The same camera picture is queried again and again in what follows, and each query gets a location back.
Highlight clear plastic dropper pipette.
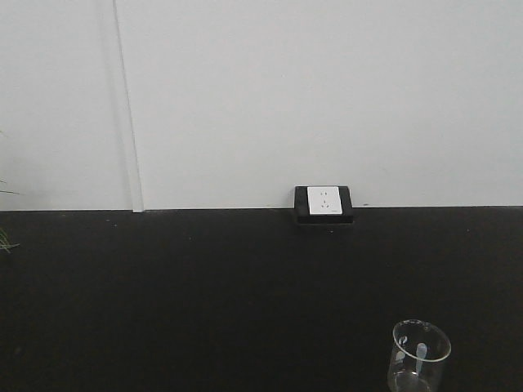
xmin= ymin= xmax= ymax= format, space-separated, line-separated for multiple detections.
xmin=415 ymin=342 xmax=427 ymax=374

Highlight green plant leaves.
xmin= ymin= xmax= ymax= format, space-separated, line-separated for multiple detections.
xmin=0 ymin=180 xmax=20 ymax=253

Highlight clear glass beaker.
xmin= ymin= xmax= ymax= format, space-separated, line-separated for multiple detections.
xmin=387 ymin=319 xmax=451 ymax=392

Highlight white wall power socket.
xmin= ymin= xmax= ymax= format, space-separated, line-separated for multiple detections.
xmin=293 ymin=185 xmax=354 ymax=225

